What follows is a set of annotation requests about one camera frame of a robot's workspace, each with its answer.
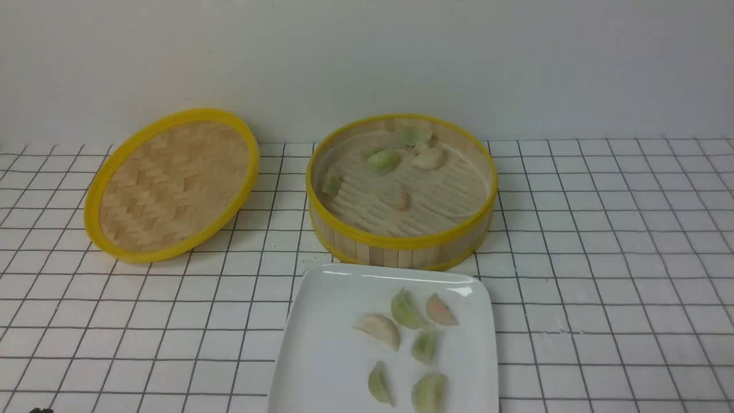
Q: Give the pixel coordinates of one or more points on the pink dumpling on plate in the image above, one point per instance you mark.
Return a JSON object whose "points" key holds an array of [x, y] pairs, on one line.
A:
{"points": [[438, 311]]}

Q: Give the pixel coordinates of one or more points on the green dumpling plate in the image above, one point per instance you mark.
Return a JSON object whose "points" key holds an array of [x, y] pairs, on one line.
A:
{"points": [[428, 393], [378, 384]]}

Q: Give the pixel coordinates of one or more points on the white dumpling in steamer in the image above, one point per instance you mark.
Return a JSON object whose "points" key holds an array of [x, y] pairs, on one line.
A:
{"points": [[429, 159]]}

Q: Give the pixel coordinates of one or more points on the green dumpling on plate top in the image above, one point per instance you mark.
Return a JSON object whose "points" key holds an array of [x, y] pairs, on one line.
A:
{"points": [[404, 311]]}

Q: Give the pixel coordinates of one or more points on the green dumpling plate bottom left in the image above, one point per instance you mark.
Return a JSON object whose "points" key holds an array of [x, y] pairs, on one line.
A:
{"points": [[378, 384]]}

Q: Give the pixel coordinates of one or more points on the pink dumpling in steamer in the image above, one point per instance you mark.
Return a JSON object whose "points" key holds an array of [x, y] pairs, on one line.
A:
{"points": [[403, 202]]}

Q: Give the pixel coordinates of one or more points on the white grid tablecloth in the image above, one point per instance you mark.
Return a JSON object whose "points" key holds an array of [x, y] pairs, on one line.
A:
{"points": [[609, 264]]}

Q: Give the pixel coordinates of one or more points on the yellow rimmed bamboo steamer lid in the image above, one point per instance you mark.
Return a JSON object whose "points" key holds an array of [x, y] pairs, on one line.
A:
{"points": [[172, 186]]}

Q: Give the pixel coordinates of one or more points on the white square plate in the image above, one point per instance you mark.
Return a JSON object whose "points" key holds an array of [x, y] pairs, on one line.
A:
{"points": [[324, 363]]}

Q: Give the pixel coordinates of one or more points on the green dumpling at steamer back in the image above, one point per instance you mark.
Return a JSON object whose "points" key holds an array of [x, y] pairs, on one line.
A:
{"points": [[414, 137]]}

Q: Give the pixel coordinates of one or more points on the white dumpling on plate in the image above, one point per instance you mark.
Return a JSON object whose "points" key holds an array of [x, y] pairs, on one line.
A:
{"points": [[381, 328]]}

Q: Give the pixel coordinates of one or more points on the green dumpling on plate middle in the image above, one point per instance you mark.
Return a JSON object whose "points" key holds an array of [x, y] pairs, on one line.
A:
{"points": [[425, 345]]}

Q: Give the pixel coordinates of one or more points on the green dumpling plate bottom right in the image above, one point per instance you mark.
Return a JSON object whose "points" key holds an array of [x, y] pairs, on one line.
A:
{"points": [[428, 393]]}

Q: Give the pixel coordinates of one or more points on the yellow rimmed bamboo steamer basket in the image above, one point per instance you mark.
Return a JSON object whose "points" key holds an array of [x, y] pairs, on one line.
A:
{"points": [[451, 207]]}

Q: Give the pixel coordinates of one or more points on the green dumpling at steamer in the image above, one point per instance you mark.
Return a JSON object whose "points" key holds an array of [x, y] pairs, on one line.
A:
{"points": [[414, 137], [331, 183]]}

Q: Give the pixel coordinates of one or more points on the green dumpling in steamer centre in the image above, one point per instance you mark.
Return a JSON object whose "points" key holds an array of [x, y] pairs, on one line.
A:
{"points": [[383, 161]]}

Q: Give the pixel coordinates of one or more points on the green dumpling on plate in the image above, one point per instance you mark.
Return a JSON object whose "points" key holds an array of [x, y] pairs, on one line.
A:
{"points": [[404, 311], [425, 345]]}

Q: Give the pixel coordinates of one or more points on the green dumpling at steamer left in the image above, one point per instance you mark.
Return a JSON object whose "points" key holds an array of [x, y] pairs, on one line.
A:
{"points": [[331, 183]]}

